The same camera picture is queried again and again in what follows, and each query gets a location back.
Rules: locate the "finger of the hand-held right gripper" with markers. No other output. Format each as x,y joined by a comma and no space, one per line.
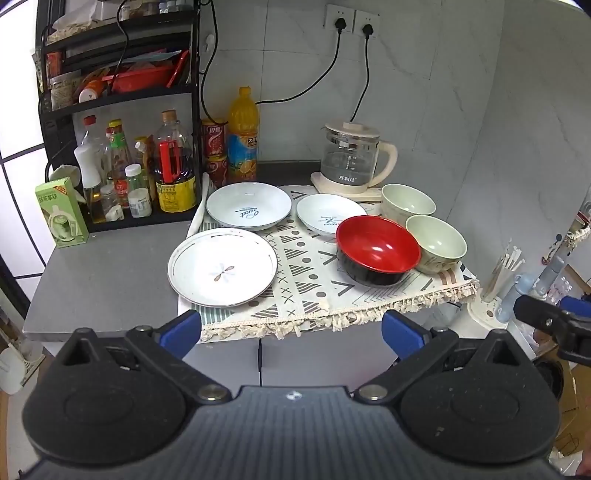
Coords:
577,305
538,314

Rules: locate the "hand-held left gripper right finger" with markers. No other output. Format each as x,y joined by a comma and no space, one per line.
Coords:
400,333

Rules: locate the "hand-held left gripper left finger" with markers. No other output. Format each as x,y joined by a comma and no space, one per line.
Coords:
181,331

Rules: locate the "white plate with flower print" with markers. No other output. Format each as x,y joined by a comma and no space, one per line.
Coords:
205,258

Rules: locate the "red and black bowl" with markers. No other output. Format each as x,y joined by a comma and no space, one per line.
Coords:
374,244

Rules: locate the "pale green bowl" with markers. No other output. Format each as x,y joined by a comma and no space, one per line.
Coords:
436,240
407,198

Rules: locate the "white plate with script print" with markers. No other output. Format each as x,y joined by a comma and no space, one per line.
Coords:
240,199

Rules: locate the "small white plate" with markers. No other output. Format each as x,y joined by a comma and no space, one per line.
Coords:
318,210

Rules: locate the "pale blue plastic tool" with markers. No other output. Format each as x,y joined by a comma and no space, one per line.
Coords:
531,286

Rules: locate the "white utensil holder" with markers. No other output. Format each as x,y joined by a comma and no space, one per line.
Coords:
485,309

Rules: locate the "bundle of white chopsticks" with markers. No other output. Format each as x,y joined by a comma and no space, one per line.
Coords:
505,270

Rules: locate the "patterned fringed table mat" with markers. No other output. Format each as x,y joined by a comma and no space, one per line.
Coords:
304,277

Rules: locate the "white plastic jar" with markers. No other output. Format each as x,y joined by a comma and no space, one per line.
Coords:
139,202

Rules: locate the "small clear jar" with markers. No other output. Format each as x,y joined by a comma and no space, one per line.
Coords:
112,205

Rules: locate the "small bottle with white cap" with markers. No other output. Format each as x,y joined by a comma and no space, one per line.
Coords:
133,177

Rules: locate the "cream kettle base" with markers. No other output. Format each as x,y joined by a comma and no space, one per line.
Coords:
330,187

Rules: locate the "green cardboard box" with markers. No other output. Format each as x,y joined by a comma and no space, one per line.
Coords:
60,212

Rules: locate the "white round plastic object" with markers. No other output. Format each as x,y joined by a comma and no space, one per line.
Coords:
11,369

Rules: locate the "glass electric kettle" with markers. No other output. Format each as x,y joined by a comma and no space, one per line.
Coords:
346,157

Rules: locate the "bottle with green label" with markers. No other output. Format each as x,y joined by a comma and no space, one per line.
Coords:
118,147

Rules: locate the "orange juice bottle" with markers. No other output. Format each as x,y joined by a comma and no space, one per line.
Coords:
243,138

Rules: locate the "clear bottle with red cap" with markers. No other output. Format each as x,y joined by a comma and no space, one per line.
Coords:
90,131

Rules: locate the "black metal shelf rack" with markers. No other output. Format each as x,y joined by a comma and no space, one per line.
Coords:
194,92

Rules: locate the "orange and white bottle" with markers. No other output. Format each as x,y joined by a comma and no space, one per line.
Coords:
92,91

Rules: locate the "red plastic basket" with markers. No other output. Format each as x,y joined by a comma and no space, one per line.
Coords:
138,76

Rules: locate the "black power plug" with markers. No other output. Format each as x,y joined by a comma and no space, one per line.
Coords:
368,31
340,25

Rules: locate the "white wall hook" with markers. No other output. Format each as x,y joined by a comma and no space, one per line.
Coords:
210,41

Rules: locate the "white wall socket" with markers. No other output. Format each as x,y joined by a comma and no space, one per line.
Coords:
374,18
330,11

